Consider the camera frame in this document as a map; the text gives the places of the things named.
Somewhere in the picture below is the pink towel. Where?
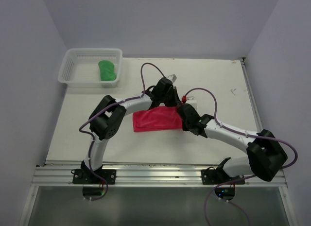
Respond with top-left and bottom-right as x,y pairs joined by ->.
132,106 -> 182,132

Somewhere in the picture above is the green towel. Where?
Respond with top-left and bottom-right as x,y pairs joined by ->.
98,60 -> 116,82

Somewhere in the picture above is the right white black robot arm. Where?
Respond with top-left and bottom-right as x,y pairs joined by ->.
177,104 -> 288,184

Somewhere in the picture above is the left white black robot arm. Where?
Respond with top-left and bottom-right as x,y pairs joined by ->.
79,74 -> 181,184

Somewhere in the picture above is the white plastic basket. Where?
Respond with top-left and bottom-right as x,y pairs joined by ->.
58,48 -> 122,88

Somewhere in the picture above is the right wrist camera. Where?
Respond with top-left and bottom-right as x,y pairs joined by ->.
181,96 -> 197,110

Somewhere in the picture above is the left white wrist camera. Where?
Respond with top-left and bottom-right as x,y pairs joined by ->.
167,74 -> 177,83

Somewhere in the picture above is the aluminium mounting rail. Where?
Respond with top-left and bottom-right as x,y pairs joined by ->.
31,162 -> 287,188

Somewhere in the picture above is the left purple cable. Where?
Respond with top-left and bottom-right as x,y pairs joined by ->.
78,63 -> 171,201

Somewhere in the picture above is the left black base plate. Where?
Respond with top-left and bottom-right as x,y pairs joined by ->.
71,169 -> 116,185

